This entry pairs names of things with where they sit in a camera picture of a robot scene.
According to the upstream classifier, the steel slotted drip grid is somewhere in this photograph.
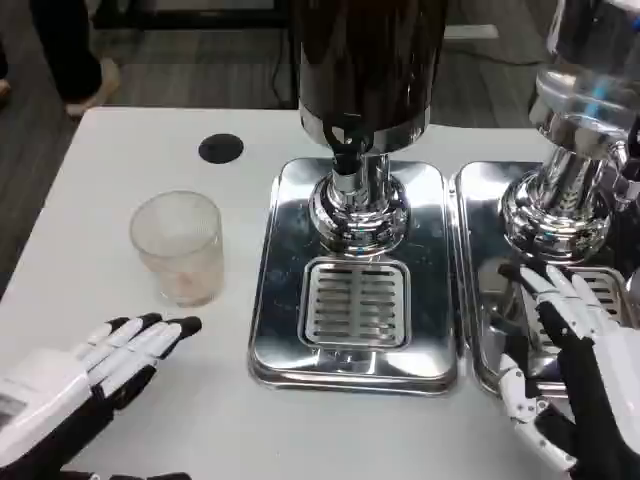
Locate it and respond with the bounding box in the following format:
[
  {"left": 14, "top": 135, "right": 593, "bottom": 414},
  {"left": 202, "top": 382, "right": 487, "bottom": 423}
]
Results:
[
  {"left": 298, "top": 257, "right": 413, "bottom": 350},
  {"left": 522, "top": 266, "right": 632, "bottom": 357}
]

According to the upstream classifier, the person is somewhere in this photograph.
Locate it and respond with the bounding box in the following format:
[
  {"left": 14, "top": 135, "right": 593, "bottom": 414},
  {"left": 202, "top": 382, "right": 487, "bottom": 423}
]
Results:
[{"left": 0, "top": 0, "right": 122, "bottom": 119}]

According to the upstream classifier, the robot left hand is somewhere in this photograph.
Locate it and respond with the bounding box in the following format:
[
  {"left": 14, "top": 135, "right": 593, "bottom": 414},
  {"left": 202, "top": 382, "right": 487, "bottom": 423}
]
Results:
[{"left": 0, "top": 312, "right": 204, "bottom": 480}]

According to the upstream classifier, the dark drink dispenser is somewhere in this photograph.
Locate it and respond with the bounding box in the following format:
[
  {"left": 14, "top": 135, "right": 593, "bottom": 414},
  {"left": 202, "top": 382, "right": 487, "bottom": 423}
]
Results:
[{"left": 292, "top": 0, "right": 449, "bottom": 260}]

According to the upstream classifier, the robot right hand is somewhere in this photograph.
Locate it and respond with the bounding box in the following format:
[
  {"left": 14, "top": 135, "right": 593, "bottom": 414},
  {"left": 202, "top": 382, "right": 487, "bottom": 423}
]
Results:
[{"left": 498, "top": 264, "right": 640, "bottom": 480}]

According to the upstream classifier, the clear drink dispenser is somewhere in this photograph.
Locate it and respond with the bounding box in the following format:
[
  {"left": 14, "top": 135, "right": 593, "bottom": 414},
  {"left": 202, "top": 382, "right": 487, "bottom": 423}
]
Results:
[{"left": 501, "top": 0, "right": 640, "bottom": 267}]

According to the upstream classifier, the clear ribbed glass cup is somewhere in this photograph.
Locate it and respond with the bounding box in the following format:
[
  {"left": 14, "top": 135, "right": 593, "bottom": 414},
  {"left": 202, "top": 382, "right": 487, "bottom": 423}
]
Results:
[{"left": 129, "top": 189, "right": 225, "bottom": 308}]

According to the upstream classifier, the white desk foot bar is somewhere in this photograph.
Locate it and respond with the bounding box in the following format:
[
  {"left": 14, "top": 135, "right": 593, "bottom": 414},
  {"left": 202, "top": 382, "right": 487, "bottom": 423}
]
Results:
[{"left": 443, "top": 23, "right": 502, "bottom": 40}]

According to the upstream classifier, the black round table grommet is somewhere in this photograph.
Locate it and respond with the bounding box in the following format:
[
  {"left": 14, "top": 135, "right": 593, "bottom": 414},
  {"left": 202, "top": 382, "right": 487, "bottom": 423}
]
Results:
[{"left": 197, "top": 133, "right": 246, "bottom": 164}]

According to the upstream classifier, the black dispenser tap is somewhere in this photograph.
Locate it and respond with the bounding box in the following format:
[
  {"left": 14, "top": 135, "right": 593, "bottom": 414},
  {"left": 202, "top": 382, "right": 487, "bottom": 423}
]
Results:
[{"left": 324, "top": 123, "right": 370, "bottom": 177}]

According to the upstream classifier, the steel drip tray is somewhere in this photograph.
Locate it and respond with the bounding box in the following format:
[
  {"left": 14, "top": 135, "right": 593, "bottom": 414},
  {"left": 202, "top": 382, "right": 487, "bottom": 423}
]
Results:
[
  {"left": 246, "top": 157, "right": 462, "bottom": 399},
  {"left": 453, "top": 159, "right": 640, "bottom": 401}
]

